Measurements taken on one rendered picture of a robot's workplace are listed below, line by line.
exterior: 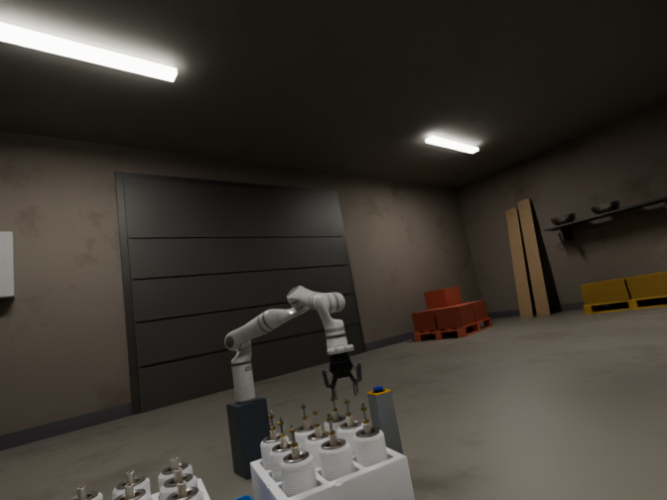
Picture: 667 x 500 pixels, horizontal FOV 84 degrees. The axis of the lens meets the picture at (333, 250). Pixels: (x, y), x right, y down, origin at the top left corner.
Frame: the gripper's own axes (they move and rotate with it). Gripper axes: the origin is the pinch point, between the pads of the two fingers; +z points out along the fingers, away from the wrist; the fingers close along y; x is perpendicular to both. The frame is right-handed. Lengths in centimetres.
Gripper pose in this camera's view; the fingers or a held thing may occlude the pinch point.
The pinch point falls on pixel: (345, 393)
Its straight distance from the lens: 136.7
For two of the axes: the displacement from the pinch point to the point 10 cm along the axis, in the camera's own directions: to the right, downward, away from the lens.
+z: 1.7, 9.7, -1.7
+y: -9.8, 1.4, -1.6
